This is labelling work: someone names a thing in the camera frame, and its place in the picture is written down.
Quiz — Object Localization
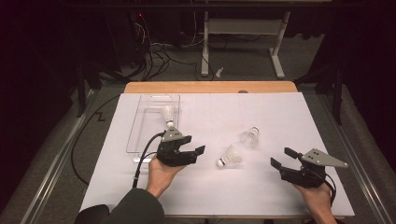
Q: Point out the left hand-held gripper cable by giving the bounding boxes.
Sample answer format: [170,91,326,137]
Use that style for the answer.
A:
[132,131,166,189]

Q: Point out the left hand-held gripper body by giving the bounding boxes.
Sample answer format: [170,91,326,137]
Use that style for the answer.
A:
[156,126,199,167]

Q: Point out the person's left hand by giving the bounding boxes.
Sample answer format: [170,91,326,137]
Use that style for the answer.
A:
[146,155,186,200]

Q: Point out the person's right hand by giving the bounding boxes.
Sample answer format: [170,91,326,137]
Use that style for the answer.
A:
[292,182,333,216]

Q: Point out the black stand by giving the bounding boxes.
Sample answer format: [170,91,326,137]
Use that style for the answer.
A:
[74,60,125,119]
[293,60,345,125]

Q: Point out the clear plastic tray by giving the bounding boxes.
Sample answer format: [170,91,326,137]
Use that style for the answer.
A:
[125,93,181,164]

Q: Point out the translucent white shuttlecock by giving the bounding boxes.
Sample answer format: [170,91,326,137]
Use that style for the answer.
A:
[239,125,261,148]

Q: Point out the long black floor cable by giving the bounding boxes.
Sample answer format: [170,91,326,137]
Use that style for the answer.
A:
[70,93,120,187]

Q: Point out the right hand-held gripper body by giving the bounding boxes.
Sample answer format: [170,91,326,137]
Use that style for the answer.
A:
[278,147,349,189]

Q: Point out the hand-held gripper cable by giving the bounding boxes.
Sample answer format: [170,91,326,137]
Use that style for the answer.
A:
[132,131,166,189]
[322,173,337,207]

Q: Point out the bundle of cables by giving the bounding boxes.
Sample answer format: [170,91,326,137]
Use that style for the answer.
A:
[132,12,216,82]

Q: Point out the right hand-held gripper cable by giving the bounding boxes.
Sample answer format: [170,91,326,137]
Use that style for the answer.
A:
[322,173,337,207]

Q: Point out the white metal stand frame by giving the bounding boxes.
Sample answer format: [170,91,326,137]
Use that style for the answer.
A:
[200,10,292,79]

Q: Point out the metal floor rail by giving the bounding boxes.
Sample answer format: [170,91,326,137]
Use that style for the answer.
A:
[20,90,96,224]
[317,92,396,224]

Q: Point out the white table cover sheet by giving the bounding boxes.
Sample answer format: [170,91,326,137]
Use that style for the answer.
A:
[79,91,356,217]

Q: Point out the white feather shuttlecock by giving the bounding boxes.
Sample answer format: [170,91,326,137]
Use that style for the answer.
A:
[217,144,243,169]
[160,105,177,129]

